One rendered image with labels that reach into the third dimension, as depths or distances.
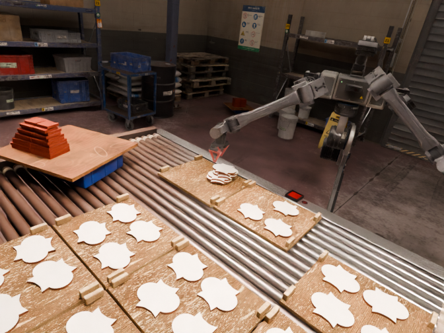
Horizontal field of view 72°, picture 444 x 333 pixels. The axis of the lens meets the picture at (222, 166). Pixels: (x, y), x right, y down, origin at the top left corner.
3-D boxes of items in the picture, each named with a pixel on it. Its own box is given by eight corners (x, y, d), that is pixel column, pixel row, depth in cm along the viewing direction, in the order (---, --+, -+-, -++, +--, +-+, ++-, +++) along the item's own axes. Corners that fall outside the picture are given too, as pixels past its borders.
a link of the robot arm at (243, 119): (314, 101, 145) (306, 80, 143) (314, 103, 140) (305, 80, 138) (234, 133, 162) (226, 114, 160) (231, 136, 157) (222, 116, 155)
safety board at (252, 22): (237, 48, 707) (243, 4, 667) (258, 53, 672) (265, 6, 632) (236, 48, 705) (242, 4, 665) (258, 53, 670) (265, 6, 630)
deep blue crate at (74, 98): (81, 95, 560) (79, 74, 544) (91, 101, 535) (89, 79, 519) (51, 97, 528) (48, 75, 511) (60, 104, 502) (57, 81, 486)
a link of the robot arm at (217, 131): (241, 129, 159) (234, 114, 157) (234, 135, 149) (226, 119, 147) (222, 137, 165) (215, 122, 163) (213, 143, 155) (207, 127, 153)
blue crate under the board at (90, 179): (80, 152, 184) (79, 137, 180) (124, 166, 176) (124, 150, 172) (36, 173, 158) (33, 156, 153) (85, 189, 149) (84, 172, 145)
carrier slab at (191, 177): (201, 159, 196) (201, 157, 195) (252, 185, 173) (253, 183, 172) (157, 175, 171) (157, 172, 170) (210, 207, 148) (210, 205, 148)
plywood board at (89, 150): (69, 127, 192) (69, 124, 191) (137, 145, 179) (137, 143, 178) (-11, 154, 149) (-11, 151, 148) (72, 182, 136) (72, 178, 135)
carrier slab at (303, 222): (254, 185, 173) (254, 183, 172) (321, 219, 151) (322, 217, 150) (212, 209, 148) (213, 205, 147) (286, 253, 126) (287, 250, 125)
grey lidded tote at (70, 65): (81, 67, 539) (80, 53, 528) (93, 71, 521) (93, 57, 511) (53, 69, 502) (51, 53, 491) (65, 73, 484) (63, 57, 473)
